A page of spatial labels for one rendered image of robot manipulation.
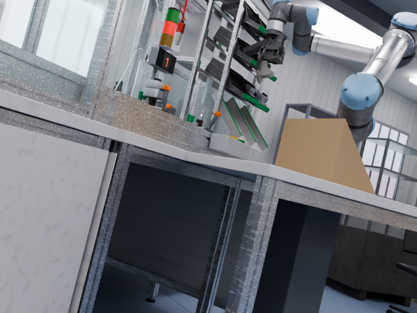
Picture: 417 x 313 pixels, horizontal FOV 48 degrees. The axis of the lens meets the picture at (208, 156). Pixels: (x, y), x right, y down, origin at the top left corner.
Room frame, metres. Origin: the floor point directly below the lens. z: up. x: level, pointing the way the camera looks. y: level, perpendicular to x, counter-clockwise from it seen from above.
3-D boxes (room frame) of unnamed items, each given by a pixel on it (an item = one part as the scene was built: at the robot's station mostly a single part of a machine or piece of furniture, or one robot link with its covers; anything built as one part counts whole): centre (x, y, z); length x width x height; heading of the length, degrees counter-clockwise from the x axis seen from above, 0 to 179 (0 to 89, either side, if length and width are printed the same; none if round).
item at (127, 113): (1.61, 0.08, 0.91); 0.89 x 0.06 x 0.11; 151
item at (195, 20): (3.30, 0.17, 1.50); 0.38 x 0.21 x 0.88; 61
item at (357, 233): (5.11, -1.95, 0.33); 0.97 x 0.80 x 0.67; 119
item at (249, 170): (1.62, -0.34, 0.84); 0.90 x 0.70 x 0.03; 122
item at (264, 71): (1.85, -0.14, 1.27); 0.06 x 0.03 x 0.09; 61
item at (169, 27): (1.82, 0.27, 1.34); 0.05 x 0.05 x 0.05
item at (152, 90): (1.64, 0.25, 1.06); 0.08 x 0.04 x 0.07; 61
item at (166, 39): (1.82, 0.27, 1.29); 0.05 x 0.05 x 0.05
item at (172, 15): (1.82, 0.27, 1.39); 0.05 x 0.05 x 0.05
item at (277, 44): (1.86, -0.15, 1.37); 0.09 x 0.08 x 0.12; 61
